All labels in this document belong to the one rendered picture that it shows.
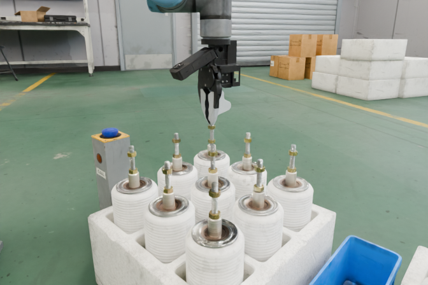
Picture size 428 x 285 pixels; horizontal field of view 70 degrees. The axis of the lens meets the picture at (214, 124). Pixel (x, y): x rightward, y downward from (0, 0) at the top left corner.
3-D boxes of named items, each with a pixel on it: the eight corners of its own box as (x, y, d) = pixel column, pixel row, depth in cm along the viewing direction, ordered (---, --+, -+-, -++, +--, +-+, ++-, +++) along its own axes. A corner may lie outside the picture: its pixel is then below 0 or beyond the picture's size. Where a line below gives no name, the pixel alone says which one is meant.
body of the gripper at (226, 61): (241, 88, 76) (241, 39, 73) (211, 91, 71) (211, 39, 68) (223, 84, 82) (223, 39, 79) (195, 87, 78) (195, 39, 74)
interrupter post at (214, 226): (204, 234, 49) (204, 216, 48) (214, 228, 50) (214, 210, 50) (214, 241, 47) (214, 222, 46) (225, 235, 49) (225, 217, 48)
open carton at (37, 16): (25, 23, 458) (22, 7, 451) (52, 23, 461) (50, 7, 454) (15, 22, 429) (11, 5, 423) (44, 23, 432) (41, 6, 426)
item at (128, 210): (129, 279, 63) (122, 201, 58) (111, 255, 70) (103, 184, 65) (169, 258, 69) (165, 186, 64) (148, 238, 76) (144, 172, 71)
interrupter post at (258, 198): (260, 201, 58) (261, 186, 58) (266, 208, 56) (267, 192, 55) (249, 204, 58) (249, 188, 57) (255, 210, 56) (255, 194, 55)
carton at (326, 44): (335, 56, 425) (338, 34, 417) (321, 56, 419) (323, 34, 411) (323, 55, 453) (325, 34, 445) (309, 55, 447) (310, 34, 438)
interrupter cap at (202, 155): (215, 149, 86) (215, 147, 86) (231, 158, 80) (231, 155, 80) (192, 154, 82) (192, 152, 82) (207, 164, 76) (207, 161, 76)
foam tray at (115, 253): (216, 422, 45) (216, 329, 40) (95, 282, 71) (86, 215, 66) (328, 278, 72) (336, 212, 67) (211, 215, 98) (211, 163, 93)
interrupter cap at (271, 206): (267, 193, 62) (267, 191, 61) (286, 214, 55) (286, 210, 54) (232, 199, 59) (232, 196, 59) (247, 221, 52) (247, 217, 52)
